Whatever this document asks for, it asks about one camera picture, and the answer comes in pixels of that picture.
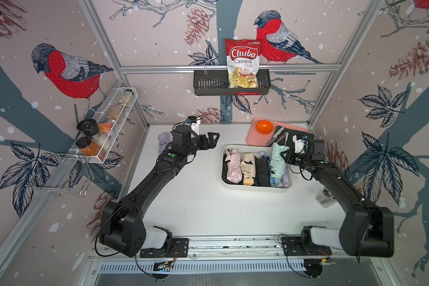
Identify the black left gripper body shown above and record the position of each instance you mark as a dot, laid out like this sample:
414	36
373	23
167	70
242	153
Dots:
195	145

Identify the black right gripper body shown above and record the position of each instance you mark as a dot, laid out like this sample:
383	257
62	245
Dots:
298	159

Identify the pink umbrella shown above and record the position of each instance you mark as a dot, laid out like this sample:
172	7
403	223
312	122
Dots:
233	160

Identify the beige umbrella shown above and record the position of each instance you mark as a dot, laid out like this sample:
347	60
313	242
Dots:
248	168

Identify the black umbrella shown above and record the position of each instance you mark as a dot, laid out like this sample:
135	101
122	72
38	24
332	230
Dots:
262	178

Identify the light blue umbrella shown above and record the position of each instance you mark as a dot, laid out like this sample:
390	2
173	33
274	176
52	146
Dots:
274	182

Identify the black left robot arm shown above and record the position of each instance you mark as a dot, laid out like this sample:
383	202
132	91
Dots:
122	227

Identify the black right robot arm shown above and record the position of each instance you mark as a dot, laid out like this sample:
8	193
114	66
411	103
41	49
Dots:
367	229

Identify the white plastic storage box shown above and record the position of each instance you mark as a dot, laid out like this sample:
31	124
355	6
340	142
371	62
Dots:
240	187

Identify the dark green cloth napkin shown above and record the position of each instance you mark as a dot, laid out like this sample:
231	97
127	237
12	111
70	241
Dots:
289	136

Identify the pink plastic tray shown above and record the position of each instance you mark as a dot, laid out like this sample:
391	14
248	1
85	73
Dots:
255	138

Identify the clear utensil cup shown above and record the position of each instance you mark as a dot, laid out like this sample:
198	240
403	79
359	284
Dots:
325	198

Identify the orange plastic bowl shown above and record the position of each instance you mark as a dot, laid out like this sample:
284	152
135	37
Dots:
264	127

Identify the glass spice jars row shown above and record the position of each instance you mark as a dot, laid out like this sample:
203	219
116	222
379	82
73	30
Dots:
117	112

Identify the red cassava chips bag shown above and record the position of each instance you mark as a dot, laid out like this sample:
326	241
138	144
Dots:
242	61

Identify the orange spice jar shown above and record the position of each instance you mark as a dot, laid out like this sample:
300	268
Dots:
89	148

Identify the black lid spice grinder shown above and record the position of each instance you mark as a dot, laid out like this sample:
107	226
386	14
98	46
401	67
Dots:
89	127

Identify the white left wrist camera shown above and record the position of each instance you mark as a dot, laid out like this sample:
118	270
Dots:
194	122

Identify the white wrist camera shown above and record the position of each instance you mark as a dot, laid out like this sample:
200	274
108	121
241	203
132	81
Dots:
194	122
299	146

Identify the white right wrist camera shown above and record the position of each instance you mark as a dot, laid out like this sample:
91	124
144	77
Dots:
299	146

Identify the white handled kitchen knife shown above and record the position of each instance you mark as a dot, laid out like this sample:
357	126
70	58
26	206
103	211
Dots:
278	131

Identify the black wire wall basket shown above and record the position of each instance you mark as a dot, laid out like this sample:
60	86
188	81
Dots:
215	82

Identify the white wire spice rack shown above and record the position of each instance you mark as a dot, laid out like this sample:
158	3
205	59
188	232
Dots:
98	135

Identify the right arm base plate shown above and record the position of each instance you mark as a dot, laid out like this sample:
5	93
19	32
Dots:
294	246

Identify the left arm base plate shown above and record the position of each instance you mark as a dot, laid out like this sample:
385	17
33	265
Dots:
175	247

